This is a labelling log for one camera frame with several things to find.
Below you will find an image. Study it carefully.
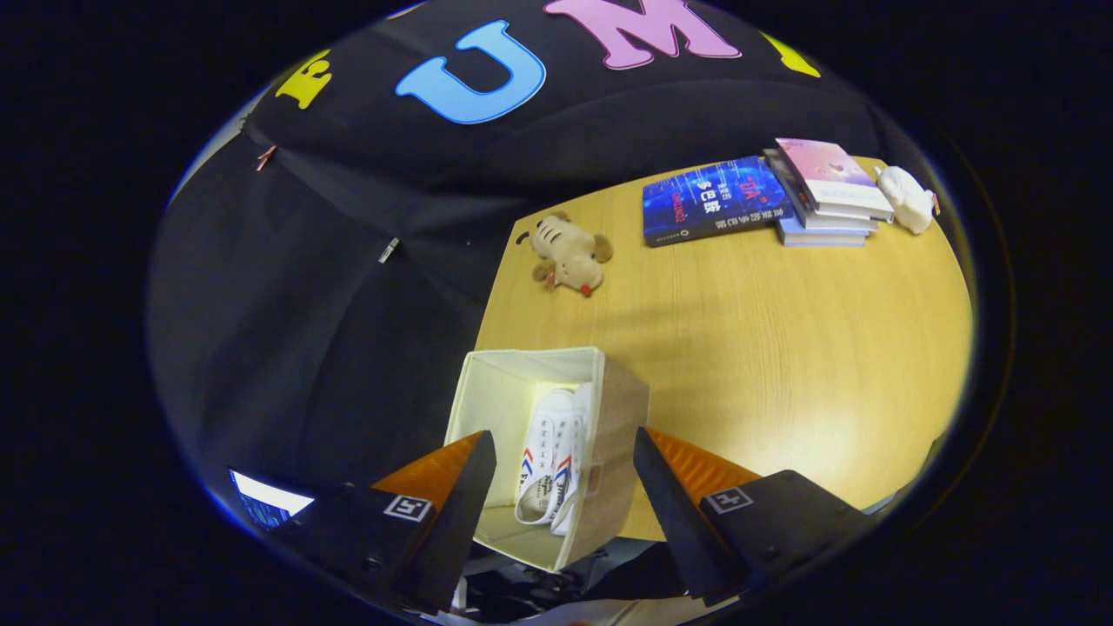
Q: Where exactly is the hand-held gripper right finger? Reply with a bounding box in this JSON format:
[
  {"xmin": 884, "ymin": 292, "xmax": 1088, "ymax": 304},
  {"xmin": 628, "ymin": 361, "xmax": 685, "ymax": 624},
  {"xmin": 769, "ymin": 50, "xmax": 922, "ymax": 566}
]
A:
[{"xmin": 632, "ymin": 426, "xmax": 875, "ymax": 608}]

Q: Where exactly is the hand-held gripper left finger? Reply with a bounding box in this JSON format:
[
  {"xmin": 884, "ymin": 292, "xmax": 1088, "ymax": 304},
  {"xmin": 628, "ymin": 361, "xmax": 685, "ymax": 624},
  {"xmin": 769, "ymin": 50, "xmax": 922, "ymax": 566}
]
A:
[{"xmin": 270, "ymin": 430, "xmax": 498, "ymax": 616}]

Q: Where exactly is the beige fabric storage box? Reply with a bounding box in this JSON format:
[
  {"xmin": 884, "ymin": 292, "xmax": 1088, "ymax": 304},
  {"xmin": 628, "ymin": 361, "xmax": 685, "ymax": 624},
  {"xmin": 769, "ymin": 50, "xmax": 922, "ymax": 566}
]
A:
[{"xmin": 443, "ymin": 346, "xmax": 652, "ymax": 574}]

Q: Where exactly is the lit computer monitor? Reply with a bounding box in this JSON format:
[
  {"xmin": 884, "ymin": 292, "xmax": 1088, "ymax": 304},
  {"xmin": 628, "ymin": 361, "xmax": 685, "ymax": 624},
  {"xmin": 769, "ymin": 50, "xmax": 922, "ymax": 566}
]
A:
[{"xmin": 228, "ymin": 469, "xmax": 317, "ymax": 532}]

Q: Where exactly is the black backdrop cloth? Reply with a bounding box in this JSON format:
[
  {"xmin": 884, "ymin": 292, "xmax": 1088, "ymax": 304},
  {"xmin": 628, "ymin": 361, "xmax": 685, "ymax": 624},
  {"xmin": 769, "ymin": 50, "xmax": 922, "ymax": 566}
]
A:
[{"xmin": 146, "ymin": 0, "xmax": 942, "ymax": 524}]

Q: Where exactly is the brown plush toy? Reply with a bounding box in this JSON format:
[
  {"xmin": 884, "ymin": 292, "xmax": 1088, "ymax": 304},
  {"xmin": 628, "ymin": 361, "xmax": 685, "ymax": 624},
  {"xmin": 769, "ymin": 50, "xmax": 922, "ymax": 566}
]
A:
[{"xmin": 516, "ymin": 210, "xmax": 615, "ymax": 298}]

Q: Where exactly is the dark blue book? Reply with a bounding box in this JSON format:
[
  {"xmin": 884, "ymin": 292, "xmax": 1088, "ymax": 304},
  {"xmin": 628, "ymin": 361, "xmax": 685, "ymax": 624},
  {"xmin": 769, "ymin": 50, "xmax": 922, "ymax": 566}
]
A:
[{"xmin": 642, "ymin": 155, "xmax": 795, "ymax": 250}]

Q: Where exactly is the grey cover book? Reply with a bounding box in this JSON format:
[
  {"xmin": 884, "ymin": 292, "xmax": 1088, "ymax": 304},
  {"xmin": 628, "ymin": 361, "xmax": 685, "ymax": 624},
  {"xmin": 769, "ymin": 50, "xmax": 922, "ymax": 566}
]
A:
[{"xmin": 763, "ymin": 148, "xmax": 880, "ymax": 235}]

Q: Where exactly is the pink cover book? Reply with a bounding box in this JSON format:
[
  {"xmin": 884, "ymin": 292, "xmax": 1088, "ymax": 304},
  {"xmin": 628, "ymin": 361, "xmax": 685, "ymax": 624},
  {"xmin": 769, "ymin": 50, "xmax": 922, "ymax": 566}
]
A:
[{"xmin": 773, "ymin": 137, "xmax": 896, "ymax": 223}]

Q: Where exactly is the white plush toy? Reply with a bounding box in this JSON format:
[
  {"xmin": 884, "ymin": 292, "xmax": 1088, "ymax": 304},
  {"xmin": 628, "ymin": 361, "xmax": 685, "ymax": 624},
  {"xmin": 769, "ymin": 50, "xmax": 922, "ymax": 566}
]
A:
[{"xmin": 874, "ymin": 164, "xmax": 941, "ymax": 236}]

